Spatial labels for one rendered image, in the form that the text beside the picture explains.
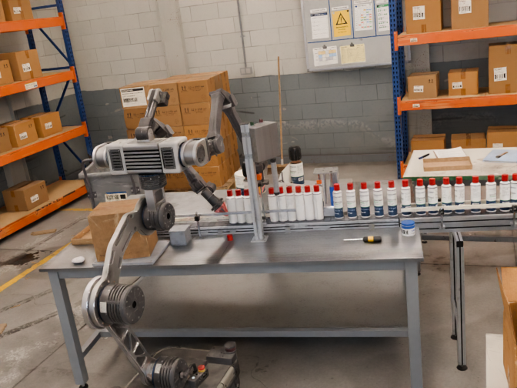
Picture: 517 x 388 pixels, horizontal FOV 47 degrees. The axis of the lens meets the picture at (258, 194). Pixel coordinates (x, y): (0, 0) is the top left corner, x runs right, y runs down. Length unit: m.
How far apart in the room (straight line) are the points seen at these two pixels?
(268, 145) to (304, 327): 1.14
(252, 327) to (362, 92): 4.58
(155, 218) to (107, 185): 2.78
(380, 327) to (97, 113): 6.60
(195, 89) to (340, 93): 1.99
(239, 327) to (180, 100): 3.67
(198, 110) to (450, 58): 3.04
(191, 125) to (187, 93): 0.37
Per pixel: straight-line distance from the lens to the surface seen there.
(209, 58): 8.26
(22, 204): 7.30
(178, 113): 6.89
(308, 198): 3.38
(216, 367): 3.39
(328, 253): 3.10
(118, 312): 2.71
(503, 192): 3.40
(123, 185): 5.71
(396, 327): 3.62
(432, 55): 7.53
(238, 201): 3.46
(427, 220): 3.37
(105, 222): 3.32
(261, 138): 3.19
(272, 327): 3.70
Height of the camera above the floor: 2.08
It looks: 17 degrees down
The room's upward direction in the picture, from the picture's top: 7 degrees counter-clockwise
